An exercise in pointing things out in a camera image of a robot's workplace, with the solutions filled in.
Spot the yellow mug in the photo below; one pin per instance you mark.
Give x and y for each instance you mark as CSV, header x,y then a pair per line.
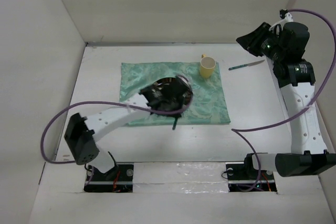
x,y
207,66

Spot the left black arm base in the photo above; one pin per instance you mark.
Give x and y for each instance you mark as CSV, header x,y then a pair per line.
x,y
121,182

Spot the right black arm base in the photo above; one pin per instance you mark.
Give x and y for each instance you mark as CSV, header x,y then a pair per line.
x,y
241,175

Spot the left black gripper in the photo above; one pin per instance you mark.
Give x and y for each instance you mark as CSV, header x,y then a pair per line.
x,y
181,103

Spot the dark round plate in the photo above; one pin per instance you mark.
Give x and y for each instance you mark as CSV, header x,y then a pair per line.
x,y
179,87

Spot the fork with green handle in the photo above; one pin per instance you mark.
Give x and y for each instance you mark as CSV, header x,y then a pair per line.
x,y
175,122

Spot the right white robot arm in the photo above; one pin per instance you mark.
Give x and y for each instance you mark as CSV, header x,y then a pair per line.
x,y
285,46

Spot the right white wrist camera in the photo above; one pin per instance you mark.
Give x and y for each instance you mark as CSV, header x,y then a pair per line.
x,y
285,17

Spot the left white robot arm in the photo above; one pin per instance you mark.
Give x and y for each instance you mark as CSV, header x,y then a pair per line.
x,y
83,132

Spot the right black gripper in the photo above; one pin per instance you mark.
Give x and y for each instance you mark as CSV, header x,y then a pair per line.
x,y
250,41

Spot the knife with green handle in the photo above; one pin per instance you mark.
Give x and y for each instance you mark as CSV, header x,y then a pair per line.
x,y
245,65

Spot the green patterned cloth placemat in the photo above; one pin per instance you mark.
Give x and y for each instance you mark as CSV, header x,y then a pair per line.
x,y
208,104

